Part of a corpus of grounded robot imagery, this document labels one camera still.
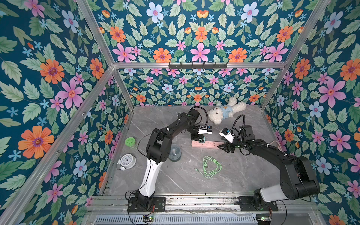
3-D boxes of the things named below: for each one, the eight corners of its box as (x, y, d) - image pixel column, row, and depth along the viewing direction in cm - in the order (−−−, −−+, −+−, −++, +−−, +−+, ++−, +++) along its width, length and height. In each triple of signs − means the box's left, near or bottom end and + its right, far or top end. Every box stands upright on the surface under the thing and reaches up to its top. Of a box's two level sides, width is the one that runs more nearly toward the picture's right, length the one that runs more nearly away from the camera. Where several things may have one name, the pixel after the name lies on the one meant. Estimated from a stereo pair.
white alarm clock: (118, 171, 87) (115, 168, 84) (123, 156, 94) (120, 153, 90) (133, 171, 87) (131, 168, 84) (137, 156, 94) (135, 153, 90)
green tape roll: (125, 147, 97) (123, 144, 94) (128, 140, 101) (126, 137, 97) (135, 147, 97) (133, 144, 94) (137, 140, 101) (135, 137, 97)
